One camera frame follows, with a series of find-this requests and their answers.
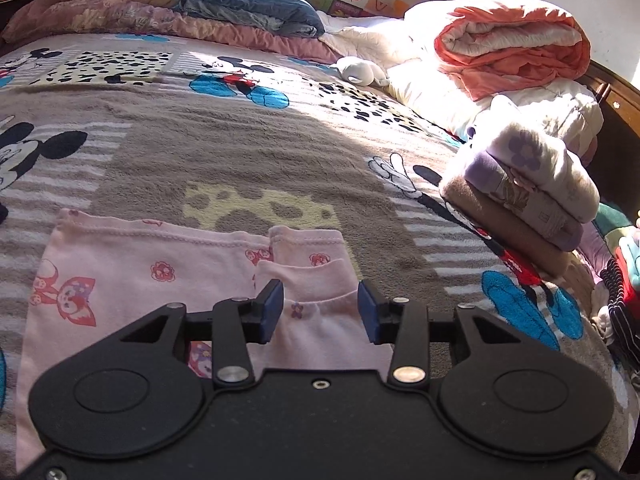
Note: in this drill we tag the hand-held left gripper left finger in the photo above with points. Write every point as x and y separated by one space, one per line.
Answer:
270 310

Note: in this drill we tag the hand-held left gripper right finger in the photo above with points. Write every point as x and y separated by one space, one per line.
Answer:
369 312

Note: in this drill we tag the pink printed garment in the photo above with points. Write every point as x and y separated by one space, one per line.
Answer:
125 270

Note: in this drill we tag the beige folded blanket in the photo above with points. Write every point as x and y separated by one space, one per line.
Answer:
500 232

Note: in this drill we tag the printed cartoon blanket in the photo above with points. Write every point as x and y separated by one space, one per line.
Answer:
240 135

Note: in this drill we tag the purple folded blanket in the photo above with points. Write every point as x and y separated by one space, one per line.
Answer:
487 170

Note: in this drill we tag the white floral folded blanket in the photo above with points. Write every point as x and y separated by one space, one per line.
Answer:
540 160

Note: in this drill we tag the cream floral quilt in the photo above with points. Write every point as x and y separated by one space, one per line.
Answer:
425 85

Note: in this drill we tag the white plush toy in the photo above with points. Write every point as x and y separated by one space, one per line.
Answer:
357 67

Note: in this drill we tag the black striped folded garment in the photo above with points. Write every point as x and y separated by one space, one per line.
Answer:
617 310

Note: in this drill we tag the purple patchwork quilt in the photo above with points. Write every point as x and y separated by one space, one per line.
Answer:
607 220

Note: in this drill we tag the red green folded garment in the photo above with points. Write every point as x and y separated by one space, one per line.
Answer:
630 295

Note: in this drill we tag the teal folded garment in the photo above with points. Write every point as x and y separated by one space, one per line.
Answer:
631 260

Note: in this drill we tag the orange pink quilt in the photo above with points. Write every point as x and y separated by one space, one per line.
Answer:
525 65

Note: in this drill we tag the brown wooden bed headboard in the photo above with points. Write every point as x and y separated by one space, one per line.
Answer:
620 150

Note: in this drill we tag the blue folded quilt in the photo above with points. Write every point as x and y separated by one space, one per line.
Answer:
250 7

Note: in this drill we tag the pink floral pillow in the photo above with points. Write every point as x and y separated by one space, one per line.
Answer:
150 22

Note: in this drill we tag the dark cluttered desk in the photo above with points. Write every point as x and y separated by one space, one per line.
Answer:
10 5

